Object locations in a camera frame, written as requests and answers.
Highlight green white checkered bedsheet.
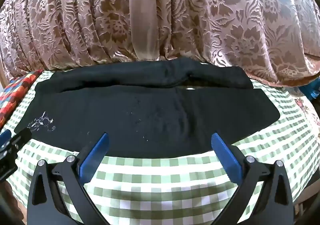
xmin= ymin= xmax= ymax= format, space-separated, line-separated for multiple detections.
xmin=4 ymin=71 xmax=319 ymax=224

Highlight floral mattress edge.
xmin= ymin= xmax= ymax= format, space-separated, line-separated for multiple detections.
xmin=286 ymin=87 xmax=319 ymax=138

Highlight multicoloured checkered pillow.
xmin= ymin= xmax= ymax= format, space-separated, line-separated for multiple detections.
xmin=0 ymin=70 xmax=43 ymax=129

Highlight blue bag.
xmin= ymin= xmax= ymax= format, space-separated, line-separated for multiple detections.
xmin=299 ymin=81 xmax=319 ymax=101

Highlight brown floral curtain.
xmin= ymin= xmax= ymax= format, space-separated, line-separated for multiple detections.
xmin=1 ymin=0 xmax=319 ymax=87

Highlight black pants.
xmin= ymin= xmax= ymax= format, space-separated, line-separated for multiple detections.
xmin=15 ymin=58 xmax=280 ymax=158

